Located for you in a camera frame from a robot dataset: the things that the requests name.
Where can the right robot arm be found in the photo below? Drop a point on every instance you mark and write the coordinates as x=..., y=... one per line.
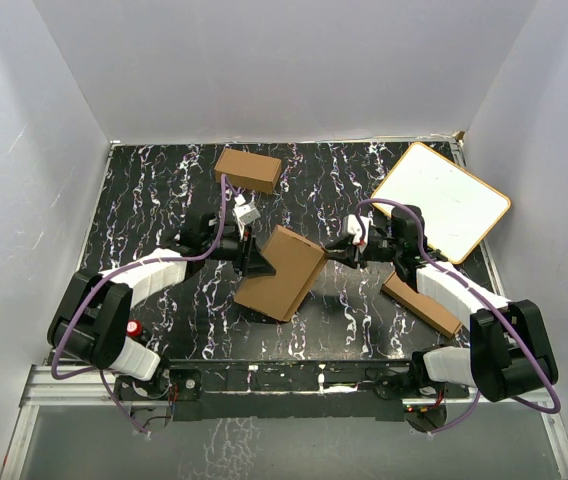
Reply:
x=509, y=354

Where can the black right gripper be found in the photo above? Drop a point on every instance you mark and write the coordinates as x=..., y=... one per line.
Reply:
x=346, y=254

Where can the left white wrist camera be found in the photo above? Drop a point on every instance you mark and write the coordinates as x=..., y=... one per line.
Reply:
x=244, y=212

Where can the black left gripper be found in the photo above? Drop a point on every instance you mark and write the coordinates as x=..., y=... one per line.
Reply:
x=257, y=264

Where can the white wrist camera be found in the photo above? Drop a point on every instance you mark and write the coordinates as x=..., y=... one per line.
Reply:
x=244, y=212
x=356, y=229

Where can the red emergency stop button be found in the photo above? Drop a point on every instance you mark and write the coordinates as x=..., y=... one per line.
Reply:
x=134, y=328

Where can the yellow-framed whiteboard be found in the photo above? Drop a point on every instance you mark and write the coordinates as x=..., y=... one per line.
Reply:
x=459, y=209

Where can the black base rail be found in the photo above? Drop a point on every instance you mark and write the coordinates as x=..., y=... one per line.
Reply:
x=384, y=390

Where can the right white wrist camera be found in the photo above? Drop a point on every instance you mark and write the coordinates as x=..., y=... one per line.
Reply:
x=356, y=229

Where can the folded brown cardboard box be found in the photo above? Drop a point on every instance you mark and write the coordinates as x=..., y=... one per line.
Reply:
x=247, y=170

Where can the flat cardboard stack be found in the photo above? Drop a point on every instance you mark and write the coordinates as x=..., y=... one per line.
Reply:
x=426, y=309

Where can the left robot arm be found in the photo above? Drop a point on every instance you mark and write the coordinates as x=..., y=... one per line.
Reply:
x=92, y=321

